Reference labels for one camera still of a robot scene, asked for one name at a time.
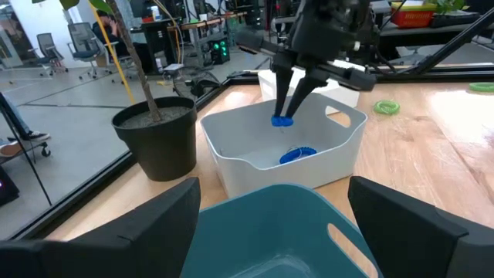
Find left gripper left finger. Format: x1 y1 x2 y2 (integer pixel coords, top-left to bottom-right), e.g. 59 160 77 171
0 177 202 278

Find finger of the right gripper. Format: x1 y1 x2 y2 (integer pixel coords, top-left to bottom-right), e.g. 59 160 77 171
285 76 329 117
274 69 295 117

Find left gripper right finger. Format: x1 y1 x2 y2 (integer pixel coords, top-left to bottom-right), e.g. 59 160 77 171
348 176 494 278

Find blue spring keychain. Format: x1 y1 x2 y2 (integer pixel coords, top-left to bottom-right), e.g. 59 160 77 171
270 114 294 128
279 145 317 165

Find green spring keychain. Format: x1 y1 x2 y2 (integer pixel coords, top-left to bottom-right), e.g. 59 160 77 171
469 81 494 93
373 100 401 116

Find black computer green lights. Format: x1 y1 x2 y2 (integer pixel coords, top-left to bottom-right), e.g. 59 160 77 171
208 36 232 66

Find grey plastic bin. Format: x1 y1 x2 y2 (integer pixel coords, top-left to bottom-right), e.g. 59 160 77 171
200 91 368 199

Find red plastic basket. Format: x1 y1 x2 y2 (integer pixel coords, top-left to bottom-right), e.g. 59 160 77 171
391 2 436 29

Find dark side table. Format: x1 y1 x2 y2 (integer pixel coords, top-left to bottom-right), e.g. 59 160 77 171
377 15 494 49

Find wooden desk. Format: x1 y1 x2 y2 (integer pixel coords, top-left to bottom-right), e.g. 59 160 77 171
167 11 248 74

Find black plant pot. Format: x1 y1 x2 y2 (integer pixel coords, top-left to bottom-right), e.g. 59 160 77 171
110 96 198 183

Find black device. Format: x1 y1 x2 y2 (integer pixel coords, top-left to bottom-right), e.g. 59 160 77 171
430 10 482 28

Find teal plastic bin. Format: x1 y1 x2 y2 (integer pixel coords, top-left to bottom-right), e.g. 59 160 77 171
180 183 381 278

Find green leafy plant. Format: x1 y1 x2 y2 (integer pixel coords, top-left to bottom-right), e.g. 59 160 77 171
32 0 163 123

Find person's leg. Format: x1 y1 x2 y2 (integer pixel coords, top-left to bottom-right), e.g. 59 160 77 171
0 92 51 143

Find person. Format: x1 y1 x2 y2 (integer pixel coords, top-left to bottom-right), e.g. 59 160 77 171
91 9 154 74

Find grey office chair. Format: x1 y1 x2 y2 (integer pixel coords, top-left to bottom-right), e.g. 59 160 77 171
67 22 113 80
36 32 69 76

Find yellow hanging cable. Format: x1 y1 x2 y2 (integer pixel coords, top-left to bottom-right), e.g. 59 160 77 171
86 0 137 105

